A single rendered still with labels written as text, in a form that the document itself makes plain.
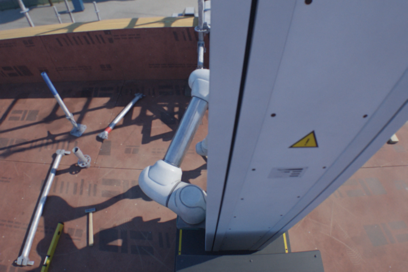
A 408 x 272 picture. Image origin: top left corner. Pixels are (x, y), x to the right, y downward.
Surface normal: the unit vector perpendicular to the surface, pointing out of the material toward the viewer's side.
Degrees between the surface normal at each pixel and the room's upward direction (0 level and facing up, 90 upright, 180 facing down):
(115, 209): 0
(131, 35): 90
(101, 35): 90
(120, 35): 90
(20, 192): 0
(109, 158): 0
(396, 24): 90
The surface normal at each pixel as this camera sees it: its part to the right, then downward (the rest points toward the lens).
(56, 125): 0.00, -0.65
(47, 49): -0.01, 0.76
